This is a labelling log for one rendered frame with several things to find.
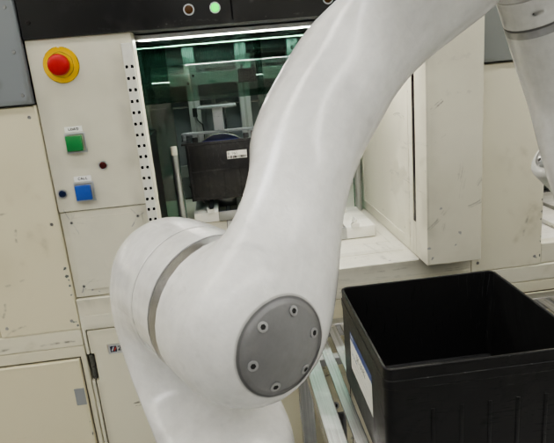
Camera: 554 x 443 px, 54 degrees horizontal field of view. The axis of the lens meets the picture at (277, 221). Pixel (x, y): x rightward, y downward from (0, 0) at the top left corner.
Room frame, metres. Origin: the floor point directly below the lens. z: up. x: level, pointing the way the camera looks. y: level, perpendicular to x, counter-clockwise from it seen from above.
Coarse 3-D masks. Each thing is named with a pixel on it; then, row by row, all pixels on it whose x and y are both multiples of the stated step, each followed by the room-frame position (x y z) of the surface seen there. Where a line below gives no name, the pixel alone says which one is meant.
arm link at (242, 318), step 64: (384, 0) 0.47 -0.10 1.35; (448, 0) 0.47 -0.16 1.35; (320, 64) 0.45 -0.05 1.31; (384, 64) 0.46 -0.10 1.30; (256, 128) 0.45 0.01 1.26; (320, 128) 0.43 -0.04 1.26; (256, 192) 0.38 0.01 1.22; (320, 192) 0.40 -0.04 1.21; (192, 256) 0.37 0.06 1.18; (256, 256) 0.34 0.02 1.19; (320, 256) 0.37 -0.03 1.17; (192, 320) 0.33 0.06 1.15; (256, 320) 0.32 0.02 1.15; (320, 320) 0.35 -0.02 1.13; (192, 384) 0.33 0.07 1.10; (256, 384) 0.31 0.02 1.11
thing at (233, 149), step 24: (216, 120) 1.70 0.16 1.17; (192, 144) 1.61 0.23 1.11; (216, 144) 1.62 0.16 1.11; (240, 144) 1.63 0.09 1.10; (192, 168) 1.61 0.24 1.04; (216, 168) 1.62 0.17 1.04; (240, 168) 1.62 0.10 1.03; (192, 192) 1.61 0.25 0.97; (216, 192) 1.62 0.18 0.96; (240, 192) 1.62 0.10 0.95
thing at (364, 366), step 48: (384, 288) 0.87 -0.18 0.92; (432, 288) 0.88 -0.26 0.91; (480, 288) 0.88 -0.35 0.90; (384, 336) 0.87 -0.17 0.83; (432, 336) 0.88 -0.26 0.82; (480, 336) 0.88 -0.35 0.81; (528, 336) 0.76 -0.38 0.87; (384, 384) 0.60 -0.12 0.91; (432, 384) 0.60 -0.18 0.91; (480, 384) 0.60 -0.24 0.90; (528, 384) 0.61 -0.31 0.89; (384, 432) 0.61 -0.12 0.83; (432, 432) 0.60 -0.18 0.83; (480, 432) 0.60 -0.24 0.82; (528, 432) 0.61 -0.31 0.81
